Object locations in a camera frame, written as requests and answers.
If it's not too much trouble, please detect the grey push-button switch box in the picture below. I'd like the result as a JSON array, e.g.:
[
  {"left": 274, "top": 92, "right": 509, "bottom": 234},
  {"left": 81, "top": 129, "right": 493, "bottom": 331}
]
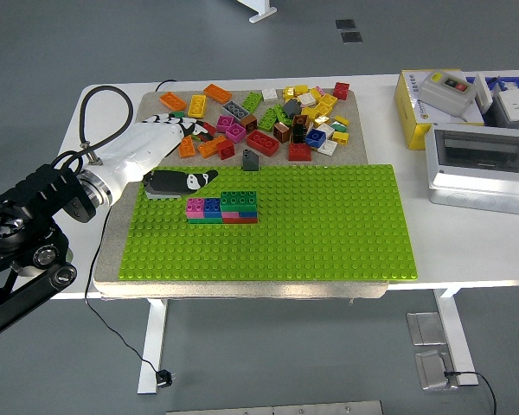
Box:
[{"left": 418, "top": 68, "right": 479, "bottom": 120}]

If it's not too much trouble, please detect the long yellow toy brick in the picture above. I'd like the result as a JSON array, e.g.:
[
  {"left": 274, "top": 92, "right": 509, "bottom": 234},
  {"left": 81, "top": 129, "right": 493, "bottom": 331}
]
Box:
[{"left": 187, "top": 94, "right": 208, "bottom": 119}]

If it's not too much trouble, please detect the grey hollow toy brick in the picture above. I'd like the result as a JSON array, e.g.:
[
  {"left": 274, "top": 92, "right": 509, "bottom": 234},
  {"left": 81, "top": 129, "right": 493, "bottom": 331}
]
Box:
[{"left": 221, "top": 99, "right": 251, "bottom": 124}]

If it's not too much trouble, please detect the long metal plate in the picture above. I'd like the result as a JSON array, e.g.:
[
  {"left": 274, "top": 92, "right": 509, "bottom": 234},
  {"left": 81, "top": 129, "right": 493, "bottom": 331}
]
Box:
[{"left": 166, "top": 399, "right": 384, "bottom": 415}]

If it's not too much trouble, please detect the yellow cardboard box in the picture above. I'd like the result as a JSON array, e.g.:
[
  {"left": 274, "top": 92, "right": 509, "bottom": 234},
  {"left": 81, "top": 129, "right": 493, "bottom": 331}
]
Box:
[{"left": 393, "top": 68, "right": 485, "bottom": 151}]

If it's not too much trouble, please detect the long orange toy brick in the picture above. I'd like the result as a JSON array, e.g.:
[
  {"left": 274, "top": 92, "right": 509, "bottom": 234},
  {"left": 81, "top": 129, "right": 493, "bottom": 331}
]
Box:
[
  {"left": 158, "top": 92, "right": 188, "bottom": 112},
  {"left": 202, "top": 84, "right": 234, "bottom": 105},
  {"left": 177, "top": 135, "right": 197, "bottom": 159}
]

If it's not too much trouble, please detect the grey-brown mat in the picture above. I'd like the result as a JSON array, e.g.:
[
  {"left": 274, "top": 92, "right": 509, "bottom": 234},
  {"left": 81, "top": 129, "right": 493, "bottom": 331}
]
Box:
[{"left": 93, "top": 88, "right": 390, "bottom": 303}]

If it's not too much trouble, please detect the dark green toy brick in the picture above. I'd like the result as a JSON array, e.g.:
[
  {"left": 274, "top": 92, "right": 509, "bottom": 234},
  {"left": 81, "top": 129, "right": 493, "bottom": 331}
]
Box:
[{"left": 220, "top": 190, "right": 259, "bottom": 214}]

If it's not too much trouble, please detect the white table leg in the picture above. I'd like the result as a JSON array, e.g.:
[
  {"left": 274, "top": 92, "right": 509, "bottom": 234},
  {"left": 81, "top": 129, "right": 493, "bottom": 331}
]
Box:
[
  {"left": 432, "top": 288, "right": 480, "bottom": 387},
  {"left": 137, "top": 298, "right": 170, "bottom": 395}
]

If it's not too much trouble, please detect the blue plastic bin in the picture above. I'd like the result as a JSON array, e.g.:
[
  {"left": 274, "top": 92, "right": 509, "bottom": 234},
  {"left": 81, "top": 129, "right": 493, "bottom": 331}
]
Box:
[{"left": 465, "top": 73, "right": 519, "bottom": 105}]

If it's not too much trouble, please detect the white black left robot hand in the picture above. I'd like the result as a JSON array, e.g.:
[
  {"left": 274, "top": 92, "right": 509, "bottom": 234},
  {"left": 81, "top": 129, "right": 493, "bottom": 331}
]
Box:
[{"left": 95, "top": 112, "right": 220, "bottom": 201}]

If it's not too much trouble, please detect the dark grey toy brick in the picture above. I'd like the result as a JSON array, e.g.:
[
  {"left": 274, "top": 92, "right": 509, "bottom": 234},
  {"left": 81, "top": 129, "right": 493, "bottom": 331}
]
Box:
[{"left": 282, "top": 98, "right": 303, "bottom": 120}]

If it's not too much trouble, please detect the black floor cable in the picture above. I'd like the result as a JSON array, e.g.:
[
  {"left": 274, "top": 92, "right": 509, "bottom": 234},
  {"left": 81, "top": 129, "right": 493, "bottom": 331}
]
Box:
[{"left": 443, "top": 368, "right": 499, "bottom": 415}]

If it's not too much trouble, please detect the lime green toy brick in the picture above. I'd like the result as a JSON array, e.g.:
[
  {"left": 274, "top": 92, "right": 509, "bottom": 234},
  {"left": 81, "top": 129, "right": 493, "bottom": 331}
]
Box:
[
  {"left": 240, "top": 92, "right": 264, "bottom": 114},
  {"left": 256, "top": 107, "right": 280, "bottom": 134},
  {"left": 272, "top": 103, "right": 292, "bottom": 126}
]

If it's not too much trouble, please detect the metal floor plate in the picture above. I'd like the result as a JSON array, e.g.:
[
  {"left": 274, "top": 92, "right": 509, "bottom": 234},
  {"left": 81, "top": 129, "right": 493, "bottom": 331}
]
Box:
[
  {"left": 414, "top": 349, "right": 459, "bottom": 393},
  {"left": 405, "top": 310, "right": 447, "bottom": 346}
]

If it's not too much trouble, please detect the white enclosure clear lid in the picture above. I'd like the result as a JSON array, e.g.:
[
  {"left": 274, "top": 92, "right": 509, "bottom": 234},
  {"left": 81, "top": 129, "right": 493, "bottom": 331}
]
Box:
[{"left": 423, "top": 123, "right": 519, "bottom": 216}]

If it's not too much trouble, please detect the dark grey sloped brick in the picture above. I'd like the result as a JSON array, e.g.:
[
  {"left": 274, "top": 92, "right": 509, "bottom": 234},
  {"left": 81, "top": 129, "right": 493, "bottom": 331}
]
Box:
[{"left": 241, "top": 149, "right": 260, "bottom": 172}]

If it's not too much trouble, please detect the green studded baseplate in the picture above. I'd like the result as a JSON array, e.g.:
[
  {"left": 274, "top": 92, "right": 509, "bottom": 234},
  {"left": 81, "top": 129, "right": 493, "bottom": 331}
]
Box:
[{"left": 117, "top": 163, "right": 419, "bottom": 283}]

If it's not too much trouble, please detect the black power cord with plug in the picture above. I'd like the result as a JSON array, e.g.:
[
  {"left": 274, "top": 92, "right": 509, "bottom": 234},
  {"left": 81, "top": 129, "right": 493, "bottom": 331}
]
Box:
[{"left": 84, "top": 207, "right": 177, "bottom": 390}]

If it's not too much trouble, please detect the white wall socket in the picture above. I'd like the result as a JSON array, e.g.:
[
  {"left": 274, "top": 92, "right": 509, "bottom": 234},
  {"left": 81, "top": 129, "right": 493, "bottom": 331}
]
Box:
[{"left": 495, "top": 89, "right": 519, "bottom": 124}]

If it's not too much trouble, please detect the long red toy brick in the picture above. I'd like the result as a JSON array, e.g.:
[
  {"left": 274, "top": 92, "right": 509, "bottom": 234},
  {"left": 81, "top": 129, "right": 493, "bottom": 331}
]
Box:
[{"left": 246, "top": 130, "right": 281, "bottom": 158}]

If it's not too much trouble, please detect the white plastic panel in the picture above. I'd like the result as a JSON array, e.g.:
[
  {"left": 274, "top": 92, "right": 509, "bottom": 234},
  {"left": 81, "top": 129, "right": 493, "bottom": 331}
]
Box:
[{"left": 474, "top": 71, "right": 501, "bottom": 114}]

